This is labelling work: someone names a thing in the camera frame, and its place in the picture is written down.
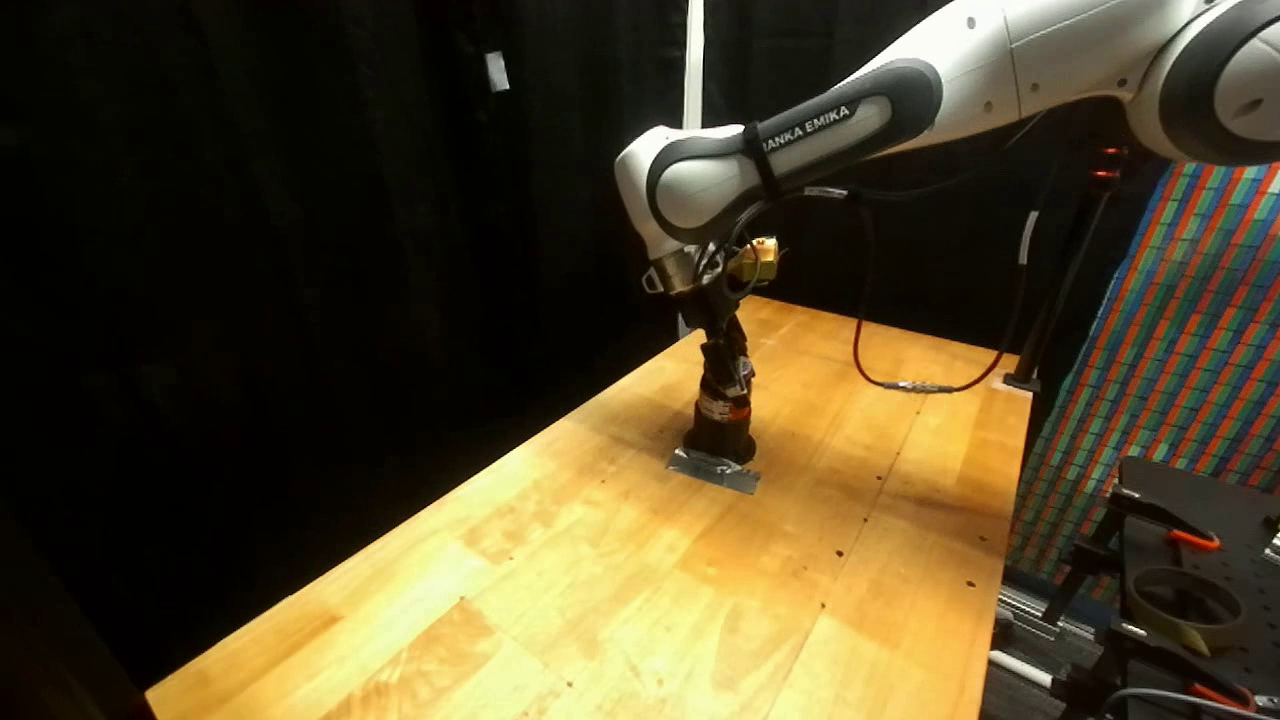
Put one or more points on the black tape roll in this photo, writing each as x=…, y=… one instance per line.
x=1180, y=606

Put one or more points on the multicoloured woven cloth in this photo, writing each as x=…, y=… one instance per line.
x=1173, y=346

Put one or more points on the grey metal rail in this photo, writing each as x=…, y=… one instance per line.
x=1047, y=640

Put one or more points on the orange tipped black clamp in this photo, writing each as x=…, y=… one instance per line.
x=1173, y=534

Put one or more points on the brass round fitting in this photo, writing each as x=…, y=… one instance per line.
x=760, y=261

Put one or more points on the white vertical pole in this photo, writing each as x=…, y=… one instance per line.
x=693, y=64

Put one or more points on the small white tag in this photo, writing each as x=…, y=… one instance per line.
x=498, y=71

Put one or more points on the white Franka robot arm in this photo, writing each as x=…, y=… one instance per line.
x=1012, y=52

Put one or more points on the black tripod stand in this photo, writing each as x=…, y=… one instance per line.
x=1066, y=294

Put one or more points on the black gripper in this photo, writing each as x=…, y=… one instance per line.
x=723, y=315

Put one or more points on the black tool tray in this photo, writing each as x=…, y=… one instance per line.
x=1227, y=512

